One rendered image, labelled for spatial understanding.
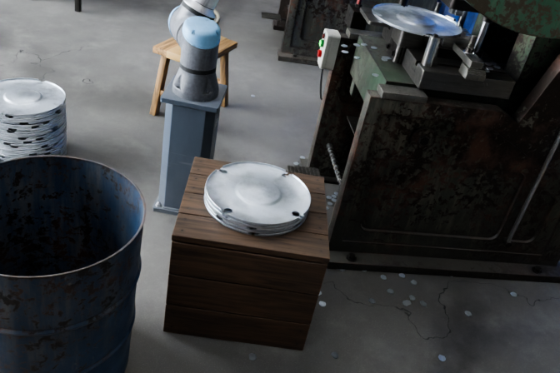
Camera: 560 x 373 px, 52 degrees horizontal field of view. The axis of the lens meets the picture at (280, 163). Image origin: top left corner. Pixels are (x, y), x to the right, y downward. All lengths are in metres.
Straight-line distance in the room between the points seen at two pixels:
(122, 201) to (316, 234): 0.50
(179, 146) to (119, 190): 0.53
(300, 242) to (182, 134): 0.62
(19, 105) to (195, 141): 0.67
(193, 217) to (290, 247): 0.26
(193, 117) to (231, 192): 0.40
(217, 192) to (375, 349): 0.66
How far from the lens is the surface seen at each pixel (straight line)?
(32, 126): 2.22
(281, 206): 1.55
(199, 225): 1.50
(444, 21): 2.03
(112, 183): 1.47
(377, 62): 1.91
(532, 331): 2.11
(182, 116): 1.89
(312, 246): 1.50
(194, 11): 1.92
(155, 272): 1.87
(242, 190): 1.57
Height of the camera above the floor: 1.29
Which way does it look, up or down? 31 degrees down
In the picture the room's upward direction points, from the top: 12 degrees clockwise
